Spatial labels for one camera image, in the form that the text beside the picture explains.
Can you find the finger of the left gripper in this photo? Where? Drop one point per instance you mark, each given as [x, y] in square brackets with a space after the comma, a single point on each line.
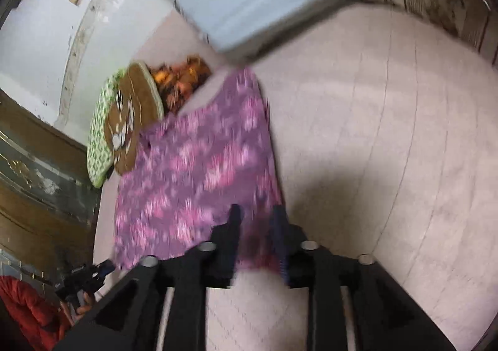
[105, 267]
[104, 276]

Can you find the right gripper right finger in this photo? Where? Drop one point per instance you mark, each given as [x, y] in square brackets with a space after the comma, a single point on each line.
[353, 303]

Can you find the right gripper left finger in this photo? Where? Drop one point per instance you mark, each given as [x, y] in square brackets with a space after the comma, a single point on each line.
[161, 304]

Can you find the purple floral long-sleeve shirt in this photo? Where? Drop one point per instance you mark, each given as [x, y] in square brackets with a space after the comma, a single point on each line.
[190, 169]

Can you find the person's left hand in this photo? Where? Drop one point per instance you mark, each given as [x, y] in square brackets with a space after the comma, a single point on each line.
[86, 302]

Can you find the red jacket sleeve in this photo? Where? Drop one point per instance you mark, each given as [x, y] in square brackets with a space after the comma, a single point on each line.
[42, 323]

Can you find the wooden glass cabinet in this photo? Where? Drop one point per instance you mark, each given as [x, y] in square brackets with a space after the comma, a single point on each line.
[49, 207]

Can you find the green patterned cushion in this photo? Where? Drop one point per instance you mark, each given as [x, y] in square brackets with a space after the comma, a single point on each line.
[99, 156]

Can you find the brown cartoon cushion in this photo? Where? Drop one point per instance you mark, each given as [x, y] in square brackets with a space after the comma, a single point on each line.
[137, 105]

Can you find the pink quilted mattress cover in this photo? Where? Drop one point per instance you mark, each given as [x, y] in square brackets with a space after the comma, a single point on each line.
[385, 135]

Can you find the orange patterned cloth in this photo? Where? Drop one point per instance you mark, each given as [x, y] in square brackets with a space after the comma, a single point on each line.
[176, 83]

